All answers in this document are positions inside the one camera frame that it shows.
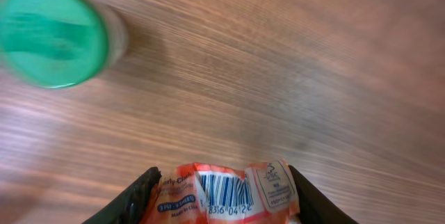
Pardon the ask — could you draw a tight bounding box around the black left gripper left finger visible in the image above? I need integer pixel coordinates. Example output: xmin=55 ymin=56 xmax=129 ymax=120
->
xmin=83 ymin=167 xmax=161 ymax=224

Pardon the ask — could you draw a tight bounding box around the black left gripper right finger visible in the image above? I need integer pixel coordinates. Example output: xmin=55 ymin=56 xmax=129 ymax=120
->
xmin=289 ymin=166 xmax=358 ymax=224

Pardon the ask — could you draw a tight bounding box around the orange tissue pack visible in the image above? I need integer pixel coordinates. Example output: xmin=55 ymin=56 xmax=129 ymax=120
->
xmin=141 ymin=160 xmax=300 ymax=224

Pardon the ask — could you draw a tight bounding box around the green lid peanut butter jar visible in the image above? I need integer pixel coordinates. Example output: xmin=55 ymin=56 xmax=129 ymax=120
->
xmin=1 ymin=0 xmax=129 ymax=88

